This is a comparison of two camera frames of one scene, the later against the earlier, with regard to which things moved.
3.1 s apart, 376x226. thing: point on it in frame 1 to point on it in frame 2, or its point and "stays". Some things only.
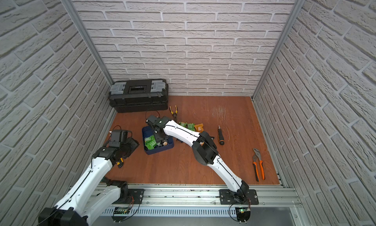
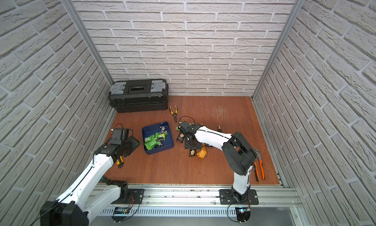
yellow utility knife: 120,164 stays
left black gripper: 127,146 stays
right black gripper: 157,138 to 186,144
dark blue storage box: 148,131 stays
